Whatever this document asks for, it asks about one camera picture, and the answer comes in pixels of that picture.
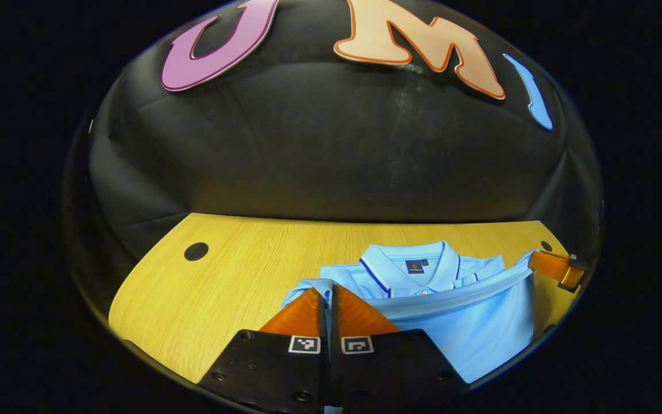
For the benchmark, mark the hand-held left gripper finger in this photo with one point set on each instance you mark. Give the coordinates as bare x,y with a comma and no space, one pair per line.
335,368
324,368

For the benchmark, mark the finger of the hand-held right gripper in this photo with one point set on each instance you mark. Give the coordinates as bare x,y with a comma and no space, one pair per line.
549,265

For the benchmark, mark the light blue T-shirt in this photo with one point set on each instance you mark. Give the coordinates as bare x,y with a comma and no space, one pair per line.
480,333

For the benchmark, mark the black backdrop cloth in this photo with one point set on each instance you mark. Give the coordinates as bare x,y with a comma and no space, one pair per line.
337,144

